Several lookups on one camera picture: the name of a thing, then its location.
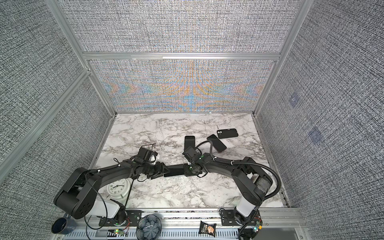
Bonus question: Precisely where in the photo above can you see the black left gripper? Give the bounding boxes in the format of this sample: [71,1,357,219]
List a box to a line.
[143,161,171,179]

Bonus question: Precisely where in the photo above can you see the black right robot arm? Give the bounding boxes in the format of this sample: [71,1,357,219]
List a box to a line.
[183,155,273,225]

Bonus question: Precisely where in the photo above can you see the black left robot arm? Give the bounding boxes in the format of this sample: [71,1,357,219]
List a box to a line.
[54,160,170,219]

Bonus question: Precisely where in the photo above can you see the black phone case far right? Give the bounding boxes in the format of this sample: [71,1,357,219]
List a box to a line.
[217,129,239,139]

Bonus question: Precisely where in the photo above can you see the white analog alarm clock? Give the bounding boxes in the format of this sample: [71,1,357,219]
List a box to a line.
[107,179,131,200]

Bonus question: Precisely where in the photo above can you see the black snack packet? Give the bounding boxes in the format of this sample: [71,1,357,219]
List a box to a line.
[199,221,217,238]

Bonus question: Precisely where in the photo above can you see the dark blue mug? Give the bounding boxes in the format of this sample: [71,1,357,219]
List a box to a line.
[51,215,77,235]

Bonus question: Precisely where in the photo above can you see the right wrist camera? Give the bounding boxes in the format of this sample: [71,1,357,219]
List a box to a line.
[183,147,202,164]

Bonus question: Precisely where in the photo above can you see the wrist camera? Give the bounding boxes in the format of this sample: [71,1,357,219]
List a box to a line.
[135,147,158,164]
[183,147,202,164]

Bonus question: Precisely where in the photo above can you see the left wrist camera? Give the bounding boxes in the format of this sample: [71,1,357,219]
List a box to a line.
[135,147,158,164]

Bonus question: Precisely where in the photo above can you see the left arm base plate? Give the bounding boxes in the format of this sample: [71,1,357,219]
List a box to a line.
[99,210,143,227]

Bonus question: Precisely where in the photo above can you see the aluminium front rail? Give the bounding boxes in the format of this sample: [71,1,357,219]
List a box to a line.
[50,208,311,240]

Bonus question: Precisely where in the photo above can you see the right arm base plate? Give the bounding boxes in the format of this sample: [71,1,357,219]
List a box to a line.
[219,209,240,227]

